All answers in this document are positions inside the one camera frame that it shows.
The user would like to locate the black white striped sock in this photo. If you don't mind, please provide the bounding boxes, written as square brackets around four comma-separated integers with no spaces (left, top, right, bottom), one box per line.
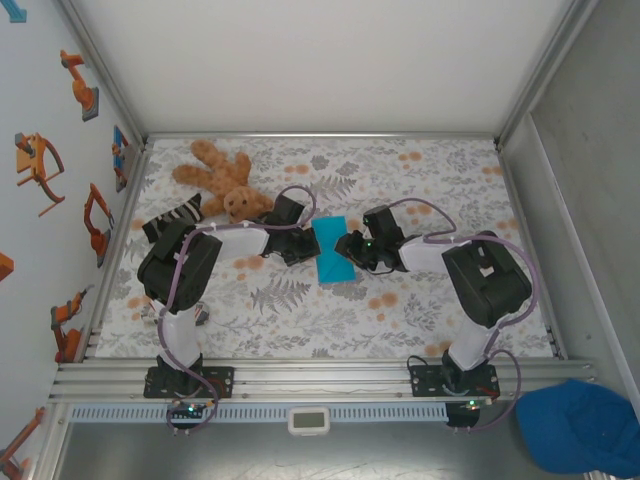
[141,192,205,245]

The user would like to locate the american flag patterned sock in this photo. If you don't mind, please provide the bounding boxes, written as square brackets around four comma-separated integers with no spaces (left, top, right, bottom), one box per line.
[141,301,210,329]

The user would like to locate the aluminium side rail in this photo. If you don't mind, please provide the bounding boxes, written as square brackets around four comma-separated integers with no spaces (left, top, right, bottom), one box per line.
[82,142,151,361]
[497,142,571,361]

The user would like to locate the floral fern print tablecloth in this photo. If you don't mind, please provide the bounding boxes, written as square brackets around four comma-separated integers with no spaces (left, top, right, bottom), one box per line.
[93,135,557,359]

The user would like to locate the cyan blue cloth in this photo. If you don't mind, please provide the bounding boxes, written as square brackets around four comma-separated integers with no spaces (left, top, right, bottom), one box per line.
[311,214,357,285]

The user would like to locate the aluminium front rail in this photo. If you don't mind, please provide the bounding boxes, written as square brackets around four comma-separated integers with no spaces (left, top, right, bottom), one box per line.
[48,356,597,403]

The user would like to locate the aluminium frame post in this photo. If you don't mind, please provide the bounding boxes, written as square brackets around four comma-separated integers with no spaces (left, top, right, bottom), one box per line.
[492,0,602,151]
[55,0,151,151]

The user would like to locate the aluminium back rail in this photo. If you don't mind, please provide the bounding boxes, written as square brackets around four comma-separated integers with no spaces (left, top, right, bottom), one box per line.
[144,131,501,142]

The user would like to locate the white slotted cable duct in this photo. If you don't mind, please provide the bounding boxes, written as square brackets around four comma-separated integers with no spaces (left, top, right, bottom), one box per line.
[68,403,450,423]

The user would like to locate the blue cap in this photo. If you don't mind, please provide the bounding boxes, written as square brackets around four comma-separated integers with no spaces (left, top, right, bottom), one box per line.
[514,378,640,476]

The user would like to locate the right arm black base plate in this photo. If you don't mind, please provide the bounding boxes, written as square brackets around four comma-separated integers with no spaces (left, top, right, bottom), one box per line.
[408,363,502,400]

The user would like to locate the orange gripper wall sticker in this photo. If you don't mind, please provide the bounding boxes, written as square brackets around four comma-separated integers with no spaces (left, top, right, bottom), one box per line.
[13,132,67,217]

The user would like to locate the brown teddy bear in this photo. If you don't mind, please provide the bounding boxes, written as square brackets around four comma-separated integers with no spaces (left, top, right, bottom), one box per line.
[172,138,275,225]

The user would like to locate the blue orange wall sticker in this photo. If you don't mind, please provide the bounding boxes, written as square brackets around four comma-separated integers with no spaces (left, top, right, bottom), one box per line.
[112,124,134,194]

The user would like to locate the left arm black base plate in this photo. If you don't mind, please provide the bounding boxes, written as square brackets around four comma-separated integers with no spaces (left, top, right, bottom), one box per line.
[143,365,236,400]

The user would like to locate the white digital timer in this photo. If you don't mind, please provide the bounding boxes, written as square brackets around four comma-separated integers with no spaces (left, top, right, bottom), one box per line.
[286,405,333,438]

